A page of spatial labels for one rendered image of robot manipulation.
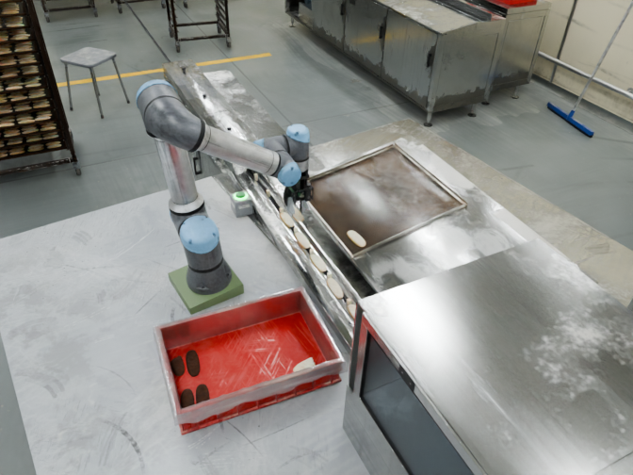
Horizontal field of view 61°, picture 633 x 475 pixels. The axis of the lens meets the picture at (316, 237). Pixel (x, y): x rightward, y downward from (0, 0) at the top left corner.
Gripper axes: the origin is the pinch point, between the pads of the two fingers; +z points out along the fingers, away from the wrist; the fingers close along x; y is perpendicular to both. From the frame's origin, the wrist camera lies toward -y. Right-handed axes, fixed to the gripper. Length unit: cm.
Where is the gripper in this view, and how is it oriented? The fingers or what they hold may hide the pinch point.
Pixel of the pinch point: (296, 210)
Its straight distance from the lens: 201.5
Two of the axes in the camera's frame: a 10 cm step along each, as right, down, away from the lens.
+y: 4.3, 5.8, -6.9
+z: -0.2, 7.8, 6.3
